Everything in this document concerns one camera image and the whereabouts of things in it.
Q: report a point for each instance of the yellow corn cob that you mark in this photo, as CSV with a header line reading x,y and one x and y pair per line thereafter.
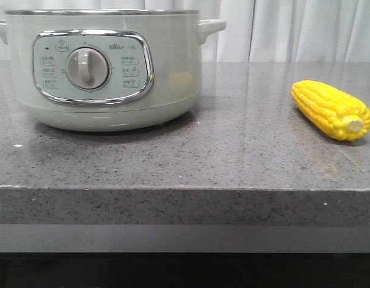
x,y
336,113

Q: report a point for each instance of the pale green electric cooking pot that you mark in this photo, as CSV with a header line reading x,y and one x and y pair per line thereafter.
x,y
106,70

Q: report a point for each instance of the white pleated curtain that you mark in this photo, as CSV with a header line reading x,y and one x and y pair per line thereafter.
x,y
260,31

